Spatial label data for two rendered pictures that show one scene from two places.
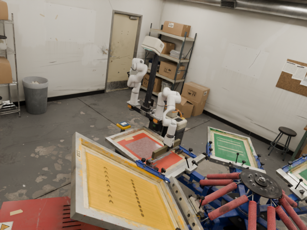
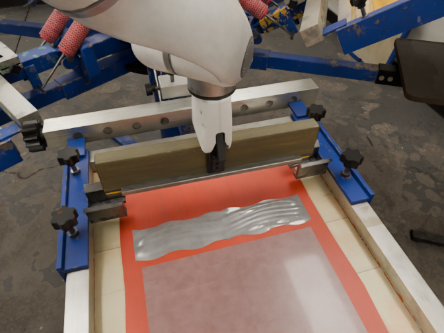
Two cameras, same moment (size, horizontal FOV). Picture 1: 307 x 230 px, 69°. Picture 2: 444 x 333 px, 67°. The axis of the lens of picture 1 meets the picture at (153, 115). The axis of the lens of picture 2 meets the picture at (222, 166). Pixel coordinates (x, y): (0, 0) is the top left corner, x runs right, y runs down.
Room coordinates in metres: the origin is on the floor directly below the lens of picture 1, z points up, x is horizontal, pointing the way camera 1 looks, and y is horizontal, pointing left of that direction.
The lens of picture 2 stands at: (2.22, 0.09, 1.53)
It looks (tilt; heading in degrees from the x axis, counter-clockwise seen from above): 46 degrees down; 217
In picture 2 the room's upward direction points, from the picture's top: straight up
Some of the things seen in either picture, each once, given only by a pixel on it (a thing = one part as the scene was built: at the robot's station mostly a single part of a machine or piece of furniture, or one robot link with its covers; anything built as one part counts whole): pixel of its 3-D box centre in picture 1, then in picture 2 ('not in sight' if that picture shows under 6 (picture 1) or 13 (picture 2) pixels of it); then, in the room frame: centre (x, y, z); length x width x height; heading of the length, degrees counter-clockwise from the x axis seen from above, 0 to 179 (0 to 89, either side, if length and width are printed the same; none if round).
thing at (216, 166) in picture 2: not in sight; (217, 162); (1.89, -0.17, 1.11); 0.03 x 0.03 x 0.07; 53
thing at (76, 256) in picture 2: (182, 151); (78, 208); (2.06, -0.40, 0.98); 0.30 x 0.05 x 0.07; 53
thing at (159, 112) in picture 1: (160, 110); not in sight; (2.50, -0.07, 1.21); 0.16 x 0.13 x 0.15; 144
